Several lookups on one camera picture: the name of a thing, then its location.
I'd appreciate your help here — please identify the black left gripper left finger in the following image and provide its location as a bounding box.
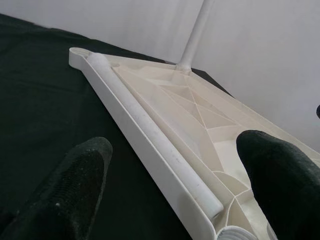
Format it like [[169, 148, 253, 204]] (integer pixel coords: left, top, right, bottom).
[[0, 136, 114, 240]]

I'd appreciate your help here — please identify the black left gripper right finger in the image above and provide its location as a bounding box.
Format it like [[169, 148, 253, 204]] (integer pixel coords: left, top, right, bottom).
[[235, 129, 320, 240]]

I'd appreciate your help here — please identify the white plastic table top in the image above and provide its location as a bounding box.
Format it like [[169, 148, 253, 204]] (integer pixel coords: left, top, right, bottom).
[[68, 46, 320, 240]]

